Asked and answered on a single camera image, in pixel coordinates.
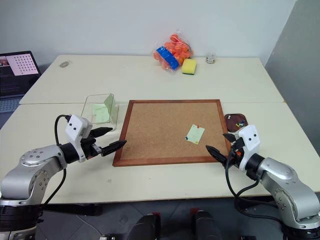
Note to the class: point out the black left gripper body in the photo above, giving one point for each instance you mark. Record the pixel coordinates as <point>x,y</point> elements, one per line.
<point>88,147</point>

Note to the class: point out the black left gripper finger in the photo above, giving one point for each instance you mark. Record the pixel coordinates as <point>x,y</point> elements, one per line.
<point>112,148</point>
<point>101,131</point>

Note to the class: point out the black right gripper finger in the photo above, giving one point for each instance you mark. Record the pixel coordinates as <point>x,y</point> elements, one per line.
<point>230,137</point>
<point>218,156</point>

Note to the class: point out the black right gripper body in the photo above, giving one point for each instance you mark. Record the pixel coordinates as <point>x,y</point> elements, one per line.
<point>235,155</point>

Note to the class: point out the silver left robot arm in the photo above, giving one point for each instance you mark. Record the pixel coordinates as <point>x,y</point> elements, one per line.
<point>32,162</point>

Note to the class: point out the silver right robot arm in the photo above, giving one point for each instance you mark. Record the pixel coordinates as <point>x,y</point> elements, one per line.
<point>282,180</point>

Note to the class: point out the brown dish of pushpins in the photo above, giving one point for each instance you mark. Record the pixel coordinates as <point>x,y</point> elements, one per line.
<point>232,121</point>

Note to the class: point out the green paper note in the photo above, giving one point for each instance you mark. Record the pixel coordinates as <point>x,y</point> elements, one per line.
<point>111,106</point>
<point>100,113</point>
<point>194,135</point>

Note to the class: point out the wood-framed cork board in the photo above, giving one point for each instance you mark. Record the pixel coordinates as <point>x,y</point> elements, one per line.
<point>155,130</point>

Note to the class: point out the clear plastic box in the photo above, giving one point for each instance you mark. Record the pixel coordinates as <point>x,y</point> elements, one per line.
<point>112,112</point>

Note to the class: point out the dark rounded shape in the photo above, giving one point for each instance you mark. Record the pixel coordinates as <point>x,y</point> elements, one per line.
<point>145,227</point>
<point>206,225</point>

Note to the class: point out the small grey pebble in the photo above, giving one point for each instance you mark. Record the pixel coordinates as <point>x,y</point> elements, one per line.
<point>64,64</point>

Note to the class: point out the small glass jar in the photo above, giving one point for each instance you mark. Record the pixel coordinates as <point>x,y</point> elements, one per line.
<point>210,58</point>

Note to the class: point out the yellow green sponge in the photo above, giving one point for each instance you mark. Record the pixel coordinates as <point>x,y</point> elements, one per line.
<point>189,66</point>

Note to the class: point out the grey partition panel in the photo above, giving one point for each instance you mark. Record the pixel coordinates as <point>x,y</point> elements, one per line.
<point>297,75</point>

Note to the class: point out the blue plastic band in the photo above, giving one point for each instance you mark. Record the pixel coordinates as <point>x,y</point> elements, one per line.
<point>168,58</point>

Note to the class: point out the open laptop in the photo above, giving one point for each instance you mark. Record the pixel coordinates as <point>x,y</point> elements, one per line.
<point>17,75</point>

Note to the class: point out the bag of orange balls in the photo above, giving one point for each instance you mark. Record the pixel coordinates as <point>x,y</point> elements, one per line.
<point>176,48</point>

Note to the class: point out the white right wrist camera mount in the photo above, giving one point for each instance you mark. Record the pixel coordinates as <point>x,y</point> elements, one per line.
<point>250,140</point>

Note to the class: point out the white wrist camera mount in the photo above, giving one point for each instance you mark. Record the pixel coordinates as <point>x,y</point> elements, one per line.
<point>250,140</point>
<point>75,127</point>

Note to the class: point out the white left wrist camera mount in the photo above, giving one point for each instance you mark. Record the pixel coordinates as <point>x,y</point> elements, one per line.
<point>75,127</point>

